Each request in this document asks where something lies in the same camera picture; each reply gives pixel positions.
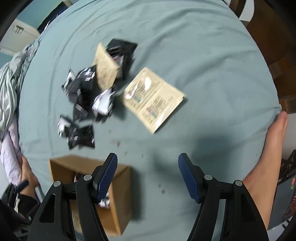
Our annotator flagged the person's right leg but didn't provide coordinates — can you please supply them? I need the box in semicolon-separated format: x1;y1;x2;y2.
242;111;288;237

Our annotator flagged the white cabinet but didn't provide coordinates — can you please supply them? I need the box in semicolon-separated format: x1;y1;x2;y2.
0;19;41;56

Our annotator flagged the wooden furniture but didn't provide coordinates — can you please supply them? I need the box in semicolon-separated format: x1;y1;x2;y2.
229;0;296;114

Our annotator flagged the black snack packet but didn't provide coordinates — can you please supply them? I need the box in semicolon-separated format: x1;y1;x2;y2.
98;197;112;209

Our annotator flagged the large beige snack packet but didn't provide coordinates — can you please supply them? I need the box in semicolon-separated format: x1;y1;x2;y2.
122;67;186;134

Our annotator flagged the teal bed sheet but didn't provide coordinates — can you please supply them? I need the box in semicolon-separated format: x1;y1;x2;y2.
18;0;281;241

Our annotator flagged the grey blanket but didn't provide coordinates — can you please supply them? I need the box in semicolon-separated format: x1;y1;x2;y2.
0;38;42;139

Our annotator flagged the small beige snack packet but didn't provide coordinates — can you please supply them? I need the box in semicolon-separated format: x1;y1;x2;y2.
92;43;121;90

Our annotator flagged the lilac quilt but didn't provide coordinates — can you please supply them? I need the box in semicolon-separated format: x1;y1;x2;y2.
0;113;23;186

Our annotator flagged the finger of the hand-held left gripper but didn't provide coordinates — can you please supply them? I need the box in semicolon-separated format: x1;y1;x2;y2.
14;180;30;193

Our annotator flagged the brown cardboard box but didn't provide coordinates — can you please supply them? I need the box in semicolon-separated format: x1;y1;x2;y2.
48;156;133;237

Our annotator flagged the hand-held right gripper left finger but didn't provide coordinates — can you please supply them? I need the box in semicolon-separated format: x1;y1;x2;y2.
26;152;119;241

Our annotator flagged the pile of black packets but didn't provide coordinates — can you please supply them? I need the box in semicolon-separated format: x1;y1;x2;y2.
57;38;138;150

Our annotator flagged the person's left foot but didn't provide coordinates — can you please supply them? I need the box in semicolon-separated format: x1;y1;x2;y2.
21;155;40;194

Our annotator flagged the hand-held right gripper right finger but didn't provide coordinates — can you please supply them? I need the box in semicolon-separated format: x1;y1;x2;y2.
178;153;270;241

